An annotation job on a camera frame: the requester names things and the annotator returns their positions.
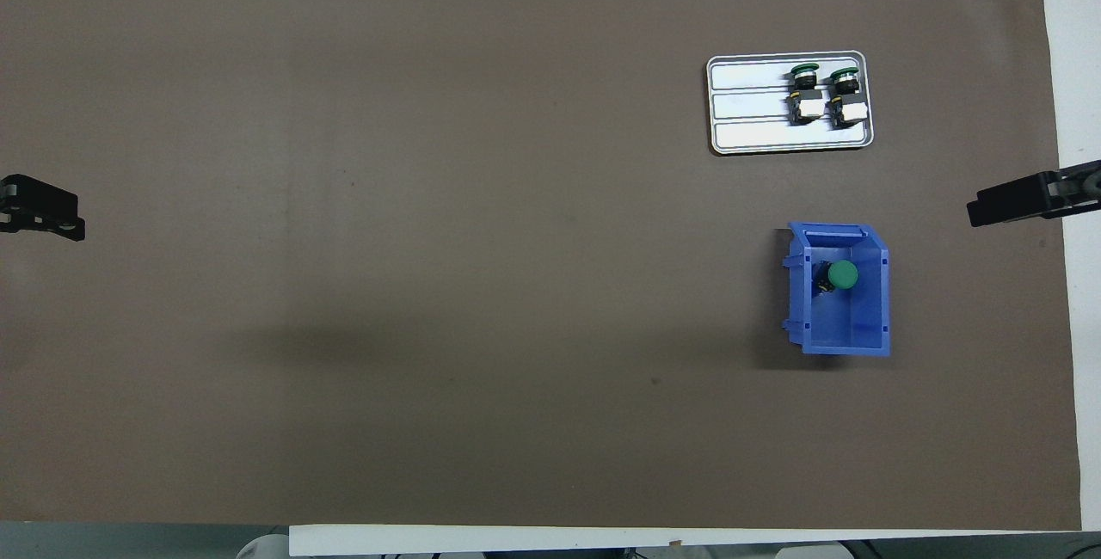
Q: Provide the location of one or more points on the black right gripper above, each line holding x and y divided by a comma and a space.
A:
1079, 185

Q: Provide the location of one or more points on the blue plastic bin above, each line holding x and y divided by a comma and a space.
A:
847, 327

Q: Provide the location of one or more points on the grey metal tray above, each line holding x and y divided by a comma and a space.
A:
748, 103

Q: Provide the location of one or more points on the brown table mat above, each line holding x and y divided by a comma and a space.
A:
430, 370

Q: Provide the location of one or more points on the green push button switch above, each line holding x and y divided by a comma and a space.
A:
845, 103
843, 276
805, 99

